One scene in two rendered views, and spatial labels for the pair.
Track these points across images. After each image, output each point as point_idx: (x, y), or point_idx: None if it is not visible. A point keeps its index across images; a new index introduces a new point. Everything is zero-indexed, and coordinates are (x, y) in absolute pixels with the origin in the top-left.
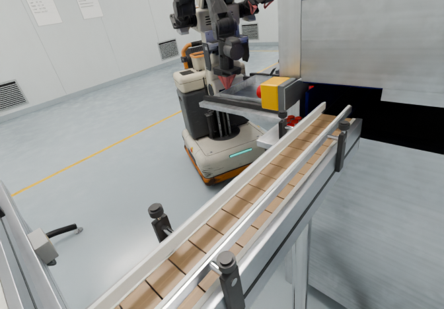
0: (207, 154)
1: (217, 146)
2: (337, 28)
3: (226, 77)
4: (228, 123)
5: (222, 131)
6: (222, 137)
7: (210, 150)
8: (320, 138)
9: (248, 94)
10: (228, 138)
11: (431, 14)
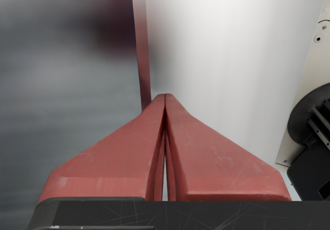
0: (321, 25)
1: (316, 66)
2: None
3: (38, 204)
4: (325, 138)
5: (328, 113)
6: (321, 100)
7: (324, 44)
8: None
9: (21, 147)
10: (300, 101)
11: None
